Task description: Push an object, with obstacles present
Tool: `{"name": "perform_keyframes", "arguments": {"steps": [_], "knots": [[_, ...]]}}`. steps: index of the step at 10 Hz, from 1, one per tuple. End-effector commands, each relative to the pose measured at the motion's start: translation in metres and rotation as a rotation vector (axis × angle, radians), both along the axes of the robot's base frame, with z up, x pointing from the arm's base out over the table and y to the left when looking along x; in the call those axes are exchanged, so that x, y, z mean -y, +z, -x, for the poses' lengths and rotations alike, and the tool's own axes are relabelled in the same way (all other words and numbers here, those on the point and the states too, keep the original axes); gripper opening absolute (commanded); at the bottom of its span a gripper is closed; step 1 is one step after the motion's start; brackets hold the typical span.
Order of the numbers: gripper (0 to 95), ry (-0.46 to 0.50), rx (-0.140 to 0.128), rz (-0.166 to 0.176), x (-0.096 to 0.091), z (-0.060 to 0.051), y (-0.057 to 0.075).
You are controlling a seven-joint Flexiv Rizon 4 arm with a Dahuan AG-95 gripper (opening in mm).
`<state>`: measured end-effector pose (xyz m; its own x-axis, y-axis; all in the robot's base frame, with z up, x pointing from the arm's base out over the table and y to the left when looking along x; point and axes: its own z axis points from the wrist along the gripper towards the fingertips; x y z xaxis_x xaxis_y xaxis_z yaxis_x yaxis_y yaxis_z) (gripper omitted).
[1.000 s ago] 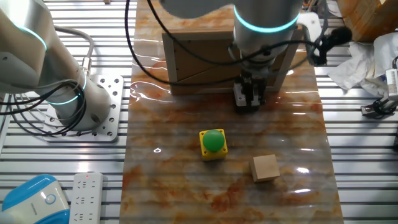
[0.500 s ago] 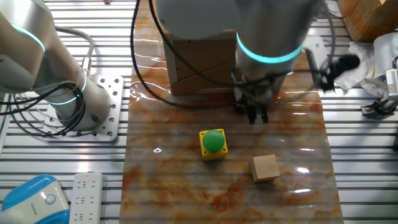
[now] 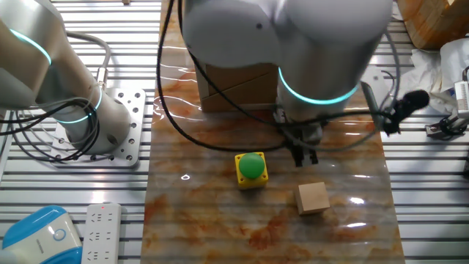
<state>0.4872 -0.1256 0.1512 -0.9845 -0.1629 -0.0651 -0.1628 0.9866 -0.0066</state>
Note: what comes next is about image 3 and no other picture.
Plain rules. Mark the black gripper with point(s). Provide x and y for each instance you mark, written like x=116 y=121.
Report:
x=306 y=135

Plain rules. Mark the large light wooden cube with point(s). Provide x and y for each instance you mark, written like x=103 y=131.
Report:
x=311 y=198

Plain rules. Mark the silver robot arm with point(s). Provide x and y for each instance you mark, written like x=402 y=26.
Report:
x=322 y=36

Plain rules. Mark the yellow box green button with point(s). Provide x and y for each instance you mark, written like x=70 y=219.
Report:
x=251 y=165

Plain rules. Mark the marble pattern mat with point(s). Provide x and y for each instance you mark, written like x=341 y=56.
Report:
x=220 y=227

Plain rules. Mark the black foam microphone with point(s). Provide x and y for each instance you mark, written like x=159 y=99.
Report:
x=414 y=100

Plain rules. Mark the white crumpled tissue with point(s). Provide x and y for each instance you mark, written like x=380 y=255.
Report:
x=425 y=69

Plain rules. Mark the cardboard box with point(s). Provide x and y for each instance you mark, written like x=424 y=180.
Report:
x=432 y=22

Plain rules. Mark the white power strip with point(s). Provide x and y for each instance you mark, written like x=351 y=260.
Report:
x=100 y=234

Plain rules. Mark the blue white device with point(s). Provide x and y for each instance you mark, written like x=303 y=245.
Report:
x=36 y=238

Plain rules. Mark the grey microphone bracket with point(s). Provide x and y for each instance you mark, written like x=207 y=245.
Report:
x=370 y=99

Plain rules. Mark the wooden picture frame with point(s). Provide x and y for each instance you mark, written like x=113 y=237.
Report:
x=238 y=88

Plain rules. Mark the metal camera bracket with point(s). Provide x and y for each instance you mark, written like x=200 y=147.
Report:
x=436 y=129

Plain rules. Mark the small silver camera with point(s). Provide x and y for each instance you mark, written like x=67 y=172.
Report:
x=462 y=97

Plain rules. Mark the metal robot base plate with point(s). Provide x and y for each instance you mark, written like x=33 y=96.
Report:
x=132 y=121

